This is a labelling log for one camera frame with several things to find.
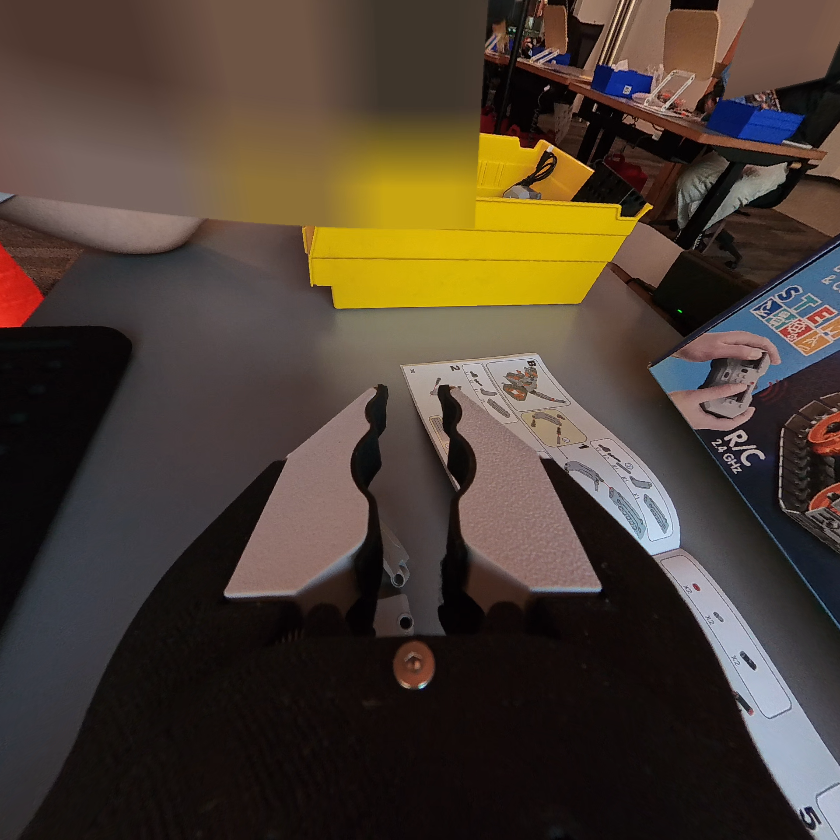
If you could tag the blue plastic bin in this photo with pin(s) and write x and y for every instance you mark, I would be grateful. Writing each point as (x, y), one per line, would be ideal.
(754, 121)
(620, 82)

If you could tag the grey motor block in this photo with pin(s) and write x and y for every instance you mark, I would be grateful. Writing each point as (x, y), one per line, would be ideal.
(522, 191)

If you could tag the black power brick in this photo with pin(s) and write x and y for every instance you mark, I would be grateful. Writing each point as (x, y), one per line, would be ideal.
(702, 289)

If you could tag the silver vertical pipe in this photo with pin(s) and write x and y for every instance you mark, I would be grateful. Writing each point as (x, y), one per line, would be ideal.
(620, 26)

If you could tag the long wooden table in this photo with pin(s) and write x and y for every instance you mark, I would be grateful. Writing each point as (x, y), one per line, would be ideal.
(656, 111)

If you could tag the light grey curved beam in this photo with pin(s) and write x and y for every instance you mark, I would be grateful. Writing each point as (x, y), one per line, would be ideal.
(400, 617)
(396, 558)

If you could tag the red plastic object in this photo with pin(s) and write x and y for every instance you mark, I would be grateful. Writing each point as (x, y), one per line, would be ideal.
(16, 289)

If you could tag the grey desk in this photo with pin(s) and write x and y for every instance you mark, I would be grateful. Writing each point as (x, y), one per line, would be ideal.
(229, 328)

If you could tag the assembly instruction booklet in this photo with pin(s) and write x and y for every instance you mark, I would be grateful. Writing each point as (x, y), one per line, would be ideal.
(590, 459)

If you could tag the black office chair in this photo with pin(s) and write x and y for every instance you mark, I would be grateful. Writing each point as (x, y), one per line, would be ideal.
(794, 170)

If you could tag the black perforated block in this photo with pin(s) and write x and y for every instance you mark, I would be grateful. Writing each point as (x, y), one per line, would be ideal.
(52, 426)

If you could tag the robot kit box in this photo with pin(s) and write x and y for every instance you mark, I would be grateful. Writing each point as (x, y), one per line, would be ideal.
(774, 426)

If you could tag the yellow plastic bin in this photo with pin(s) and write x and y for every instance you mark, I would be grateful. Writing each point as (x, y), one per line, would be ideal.
(459, 275)

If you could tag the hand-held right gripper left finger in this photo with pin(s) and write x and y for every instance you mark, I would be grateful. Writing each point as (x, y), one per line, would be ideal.
(308, 525)

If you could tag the person's left forearm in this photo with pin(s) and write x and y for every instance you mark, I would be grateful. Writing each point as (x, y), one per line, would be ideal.
(111, 226)

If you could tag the plywood board stand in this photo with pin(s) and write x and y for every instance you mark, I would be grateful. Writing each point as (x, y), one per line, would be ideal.
(556, 29)
(692, 43)

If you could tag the black perforated plate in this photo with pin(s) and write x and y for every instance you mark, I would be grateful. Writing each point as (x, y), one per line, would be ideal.
(610, 193)

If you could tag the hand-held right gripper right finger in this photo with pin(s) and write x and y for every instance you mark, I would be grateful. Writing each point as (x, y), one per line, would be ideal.
(525, 525)

